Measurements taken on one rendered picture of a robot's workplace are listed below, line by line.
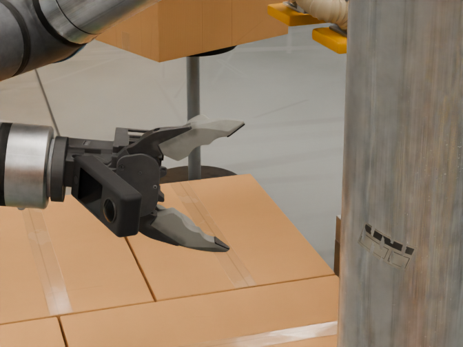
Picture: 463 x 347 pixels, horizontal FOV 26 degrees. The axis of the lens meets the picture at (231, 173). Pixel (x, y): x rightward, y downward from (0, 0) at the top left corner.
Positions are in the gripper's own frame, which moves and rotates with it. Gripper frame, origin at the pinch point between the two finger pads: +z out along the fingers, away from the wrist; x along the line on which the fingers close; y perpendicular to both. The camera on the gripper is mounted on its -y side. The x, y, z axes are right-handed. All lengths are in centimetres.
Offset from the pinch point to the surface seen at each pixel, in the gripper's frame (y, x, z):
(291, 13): 72, -4, 14
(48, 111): 364, 121, -54
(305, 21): 71, -3, 16
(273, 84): 402, 109, 58
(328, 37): 56, -4, 18
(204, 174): 273, 110, 17
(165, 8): 232, 35, -5
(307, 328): 69, 57, 25
